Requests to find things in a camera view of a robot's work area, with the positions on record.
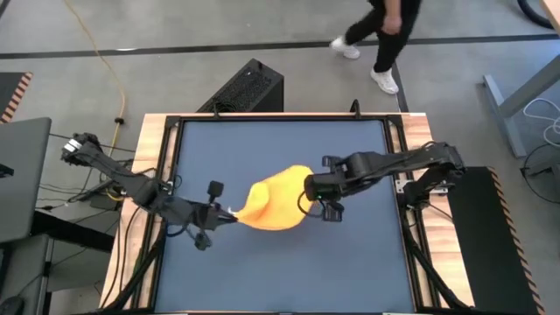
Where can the black computer tower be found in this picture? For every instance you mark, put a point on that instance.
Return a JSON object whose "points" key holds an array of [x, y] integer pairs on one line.
{"points": [[249, 87]]}

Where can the grey desk leg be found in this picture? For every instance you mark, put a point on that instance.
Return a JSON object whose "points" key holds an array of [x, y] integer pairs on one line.
{"points": [[509, 131]]}

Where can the orange towel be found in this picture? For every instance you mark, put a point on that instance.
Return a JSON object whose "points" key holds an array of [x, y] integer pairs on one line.
{"points": [[275, 205]]}

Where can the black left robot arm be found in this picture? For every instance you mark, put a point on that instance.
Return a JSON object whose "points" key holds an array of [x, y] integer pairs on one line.
{"points": [[131, 186]]}

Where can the wooden table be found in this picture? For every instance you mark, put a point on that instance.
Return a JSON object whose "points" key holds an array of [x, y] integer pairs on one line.
{"points": [[420, 120]]}

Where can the black table frame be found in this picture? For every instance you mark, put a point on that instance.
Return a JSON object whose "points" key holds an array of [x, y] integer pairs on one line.
{"points": [[284, 117]]}

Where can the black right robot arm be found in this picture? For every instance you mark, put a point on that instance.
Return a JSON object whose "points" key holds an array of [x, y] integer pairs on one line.
{"points": [[394, 162]]}

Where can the person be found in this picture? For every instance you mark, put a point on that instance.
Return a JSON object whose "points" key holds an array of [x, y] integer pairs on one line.
{"points": [[389, 48]]}

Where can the black shelf board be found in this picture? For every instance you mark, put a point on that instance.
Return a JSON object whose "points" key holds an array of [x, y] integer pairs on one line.
{"points": [[74, 232]]}

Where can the wooden desk corner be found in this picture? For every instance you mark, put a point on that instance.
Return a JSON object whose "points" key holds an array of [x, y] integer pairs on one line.
{"points": [[553, 11]]}

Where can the grey-blue table mat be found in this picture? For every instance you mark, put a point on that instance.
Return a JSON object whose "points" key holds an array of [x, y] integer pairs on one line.
{"points": [[197, 297]]}

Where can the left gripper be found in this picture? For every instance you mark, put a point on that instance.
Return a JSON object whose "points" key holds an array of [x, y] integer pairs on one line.
{"points": [[205, 216]]}

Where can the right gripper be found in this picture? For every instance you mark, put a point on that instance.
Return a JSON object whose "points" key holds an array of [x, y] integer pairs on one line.
{"points": [[324, 186]]}

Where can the grey cabinet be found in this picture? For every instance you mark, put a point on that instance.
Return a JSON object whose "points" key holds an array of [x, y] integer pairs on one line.
{"points": [[22, 271]]}

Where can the black hazard-striped floor mat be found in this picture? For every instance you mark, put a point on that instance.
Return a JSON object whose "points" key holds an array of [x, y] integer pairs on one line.
{"points": [[9, 89], [481, 240]]}

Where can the black clamp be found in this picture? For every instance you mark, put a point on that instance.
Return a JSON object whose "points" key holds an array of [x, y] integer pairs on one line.
{"points": [[215, 113], [356, 111]]}

